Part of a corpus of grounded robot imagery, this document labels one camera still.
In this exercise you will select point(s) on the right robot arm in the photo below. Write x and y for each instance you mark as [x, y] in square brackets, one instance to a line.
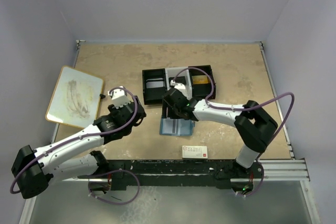
[255, 126]

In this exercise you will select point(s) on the yellow framed whiteboard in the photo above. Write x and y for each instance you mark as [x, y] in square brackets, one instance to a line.
[75, 99]

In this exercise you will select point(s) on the white card in tray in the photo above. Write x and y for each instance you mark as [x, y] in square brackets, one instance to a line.
[154, 83]

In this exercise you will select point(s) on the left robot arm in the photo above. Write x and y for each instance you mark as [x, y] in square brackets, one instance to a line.
[35, 169]

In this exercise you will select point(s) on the white card box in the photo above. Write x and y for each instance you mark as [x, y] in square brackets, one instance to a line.
[194, 152]

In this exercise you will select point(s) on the black card in tray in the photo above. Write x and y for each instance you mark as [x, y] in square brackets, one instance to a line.
[180, 79]

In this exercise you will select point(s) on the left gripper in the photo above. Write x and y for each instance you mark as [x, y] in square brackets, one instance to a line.
[115, 107]

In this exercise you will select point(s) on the blue leather card holder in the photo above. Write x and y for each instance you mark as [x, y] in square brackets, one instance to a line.
[176, 127]

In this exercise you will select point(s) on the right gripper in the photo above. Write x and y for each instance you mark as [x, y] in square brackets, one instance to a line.
[169, 104]

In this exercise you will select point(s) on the gold card in tray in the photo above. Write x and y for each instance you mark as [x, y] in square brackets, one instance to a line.
[201, 79]

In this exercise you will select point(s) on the black and white sorting tray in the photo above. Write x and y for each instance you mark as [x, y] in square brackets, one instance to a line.
[154, 96]

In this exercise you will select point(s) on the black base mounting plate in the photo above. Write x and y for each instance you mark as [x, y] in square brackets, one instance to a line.
[218, 173]

